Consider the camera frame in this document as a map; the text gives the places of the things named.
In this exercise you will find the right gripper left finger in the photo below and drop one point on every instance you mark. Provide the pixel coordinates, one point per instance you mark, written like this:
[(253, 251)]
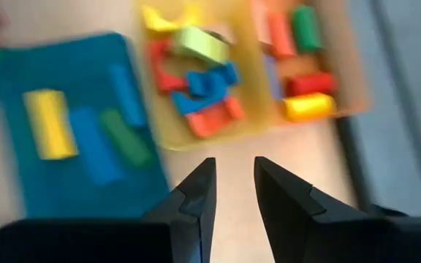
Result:
[(86, 241)]

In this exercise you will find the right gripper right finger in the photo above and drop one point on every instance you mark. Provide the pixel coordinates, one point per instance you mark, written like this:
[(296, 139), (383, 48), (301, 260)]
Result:
[(342, 241)]

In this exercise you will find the blue bar block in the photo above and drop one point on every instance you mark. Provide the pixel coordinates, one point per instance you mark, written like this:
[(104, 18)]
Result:
[(126, 95), (93, 146)]

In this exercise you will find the green bar block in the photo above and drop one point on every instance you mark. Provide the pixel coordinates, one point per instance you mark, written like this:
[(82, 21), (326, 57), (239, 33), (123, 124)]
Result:
[(126, 137)]

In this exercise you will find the yellow bar block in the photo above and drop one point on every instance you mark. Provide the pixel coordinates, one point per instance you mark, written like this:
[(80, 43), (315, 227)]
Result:
[(49, 124)]

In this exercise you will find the red cylinder block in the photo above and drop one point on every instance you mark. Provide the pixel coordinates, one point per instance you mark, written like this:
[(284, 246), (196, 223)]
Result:
[(311, 84)]

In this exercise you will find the blue arch block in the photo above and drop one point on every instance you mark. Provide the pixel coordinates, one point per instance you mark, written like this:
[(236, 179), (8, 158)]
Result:
[(196, 102), (210, 82)]

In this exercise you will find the orange red arch block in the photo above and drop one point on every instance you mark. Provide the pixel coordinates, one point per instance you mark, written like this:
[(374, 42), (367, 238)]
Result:
[(214, 118)]

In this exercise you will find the coral bar block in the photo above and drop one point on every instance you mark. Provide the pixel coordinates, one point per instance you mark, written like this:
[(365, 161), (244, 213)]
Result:
[(280, 34)]

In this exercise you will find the light green arch block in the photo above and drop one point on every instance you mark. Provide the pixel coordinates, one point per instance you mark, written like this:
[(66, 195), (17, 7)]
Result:
[(201, 44)]

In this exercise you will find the yellow arch block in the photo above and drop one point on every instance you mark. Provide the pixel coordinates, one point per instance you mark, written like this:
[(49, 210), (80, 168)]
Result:
[(159, 20)]

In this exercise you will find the blue plastic bin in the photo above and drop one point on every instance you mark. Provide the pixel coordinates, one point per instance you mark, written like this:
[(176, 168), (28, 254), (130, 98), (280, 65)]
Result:
[(20, 182)]

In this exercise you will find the translucent yellow plastic bin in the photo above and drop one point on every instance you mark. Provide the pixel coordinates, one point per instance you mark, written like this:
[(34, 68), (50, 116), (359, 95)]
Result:
[(254, 109)]

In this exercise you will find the translucent orange plastic bin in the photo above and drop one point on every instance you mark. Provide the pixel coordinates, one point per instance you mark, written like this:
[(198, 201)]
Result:
[(349, 55)]

